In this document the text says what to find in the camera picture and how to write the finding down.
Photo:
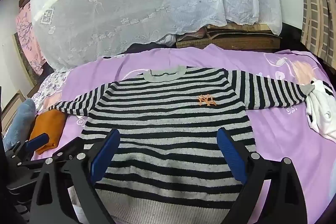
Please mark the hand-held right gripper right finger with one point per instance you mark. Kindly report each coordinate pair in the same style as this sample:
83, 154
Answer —
232, 155

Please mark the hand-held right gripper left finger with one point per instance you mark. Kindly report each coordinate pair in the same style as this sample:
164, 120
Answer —
105, 155

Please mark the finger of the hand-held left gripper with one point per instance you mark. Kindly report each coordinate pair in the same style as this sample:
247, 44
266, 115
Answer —
38, 140

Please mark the black grey striped sweater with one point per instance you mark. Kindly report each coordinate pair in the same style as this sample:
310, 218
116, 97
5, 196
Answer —
168, 119

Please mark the orange folded cloth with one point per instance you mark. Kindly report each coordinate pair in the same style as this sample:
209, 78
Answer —
48, 129

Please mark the blue plush cloth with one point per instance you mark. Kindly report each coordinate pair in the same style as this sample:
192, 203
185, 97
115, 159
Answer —
19, 119

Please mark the purple printed blanket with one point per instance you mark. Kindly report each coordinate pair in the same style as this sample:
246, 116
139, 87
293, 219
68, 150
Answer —
273, 140

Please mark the purple floral sheet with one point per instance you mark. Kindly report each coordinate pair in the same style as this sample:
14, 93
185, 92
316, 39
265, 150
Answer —
52, 85

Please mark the white garment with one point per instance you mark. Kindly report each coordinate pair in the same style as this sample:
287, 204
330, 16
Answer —
321, 113

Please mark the pink floral cloth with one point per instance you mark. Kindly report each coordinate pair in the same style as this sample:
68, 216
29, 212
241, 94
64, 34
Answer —
27, 40

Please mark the brown cardboard box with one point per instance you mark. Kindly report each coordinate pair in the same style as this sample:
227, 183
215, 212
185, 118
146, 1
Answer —
236, 37

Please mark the checkered curtain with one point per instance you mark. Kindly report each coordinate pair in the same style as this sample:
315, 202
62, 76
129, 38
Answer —
315, 3

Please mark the wooden frame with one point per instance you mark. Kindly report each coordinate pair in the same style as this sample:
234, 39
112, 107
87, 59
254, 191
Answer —
11, 111

